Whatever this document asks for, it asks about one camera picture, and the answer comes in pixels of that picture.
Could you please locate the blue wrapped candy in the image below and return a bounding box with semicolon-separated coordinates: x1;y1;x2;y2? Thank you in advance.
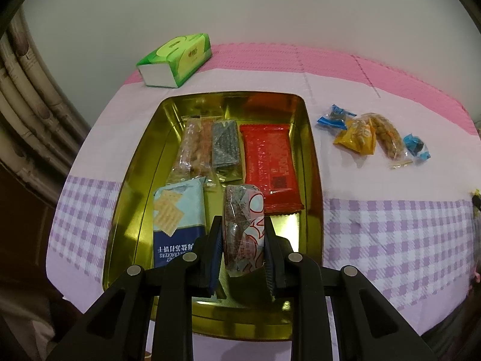
403;133;431;162
317;104;357;129

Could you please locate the pink purple checkered tablecloth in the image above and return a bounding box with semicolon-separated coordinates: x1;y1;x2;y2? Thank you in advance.
45;43;479;361

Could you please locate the yellow snack packet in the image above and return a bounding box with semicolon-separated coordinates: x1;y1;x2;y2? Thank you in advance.
333;118;376;155

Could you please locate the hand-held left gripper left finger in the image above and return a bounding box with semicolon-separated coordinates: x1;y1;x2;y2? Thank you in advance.
45;215;226;361

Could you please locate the red snack packet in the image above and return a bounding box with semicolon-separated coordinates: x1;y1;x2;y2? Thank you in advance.
239;123;305;215

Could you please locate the green tissue pack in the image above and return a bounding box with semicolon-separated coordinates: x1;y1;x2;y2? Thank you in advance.
136;32;213;89

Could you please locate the clear biscuit stick packet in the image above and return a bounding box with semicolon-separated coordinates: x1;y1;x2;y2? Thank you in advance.
167;116;216;189

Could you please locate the gold tin box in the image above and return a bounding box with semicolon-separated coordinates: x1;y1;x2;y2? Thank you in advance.
101;91;326;341

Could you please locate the grey snack bar packet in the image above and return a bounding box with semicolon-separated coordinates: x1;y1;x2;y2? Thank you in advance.
210;120;243;181

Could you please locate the brown cake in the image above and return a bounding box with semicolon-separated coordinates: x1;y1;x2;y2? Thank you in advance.
222;184;267;278

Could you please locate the beige ribbed curtain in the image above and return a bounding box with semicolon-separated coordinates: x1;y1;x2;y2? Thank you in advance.
0;8;91;204

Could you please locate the blue cracker packet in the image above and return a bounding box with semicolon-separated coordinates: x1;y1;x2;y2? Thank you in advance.
152;177;207;269

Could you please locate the clear peanut snack packet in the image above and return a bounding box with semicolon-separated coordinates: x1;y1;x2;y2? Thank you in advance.
363;113;414;168

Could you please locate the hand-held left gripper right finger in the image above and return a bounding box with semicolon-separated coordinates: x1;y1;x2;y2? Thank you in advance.
263;216;438;361

